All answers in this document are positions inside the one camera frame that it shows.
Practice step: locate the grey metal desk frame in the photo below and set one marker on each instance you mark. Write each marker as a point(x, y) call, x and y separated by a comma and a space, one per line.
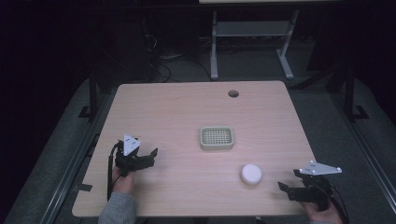
point(252, 28)

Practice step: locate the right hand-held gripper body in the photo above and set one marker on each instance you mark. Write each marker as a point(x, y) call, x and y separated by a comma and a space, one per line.
point(317, 186)

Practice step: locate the black metal stand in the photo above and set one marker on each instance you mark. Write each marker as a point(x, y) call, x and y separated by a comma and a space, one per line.
point(350, 93)
point(92, 93)

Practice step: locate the person's right hand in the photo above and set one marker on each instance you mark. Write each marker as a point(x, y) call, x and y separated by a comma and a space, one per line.
point(322, 215)

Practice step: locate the person's left hand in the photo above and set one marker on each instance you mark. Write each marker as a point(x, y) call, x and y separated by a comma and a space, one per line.
point(125, 184)

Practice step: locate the white round soap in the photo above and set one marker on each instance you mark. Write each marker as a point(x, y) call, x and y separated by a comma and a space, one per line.
point(251, 174)

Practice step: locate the green soap dish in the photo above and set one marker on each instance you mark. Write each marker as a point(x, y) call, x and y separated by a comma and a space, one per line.
point(217, 138)

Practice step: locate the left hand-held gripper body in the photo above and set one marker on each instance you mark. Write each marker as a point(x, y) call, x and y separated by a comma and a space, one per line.
point(127, 161)

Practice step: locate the black tape strip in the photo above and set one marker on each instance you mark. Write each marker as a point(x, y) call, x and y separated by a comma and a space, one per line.
point(82, 187)

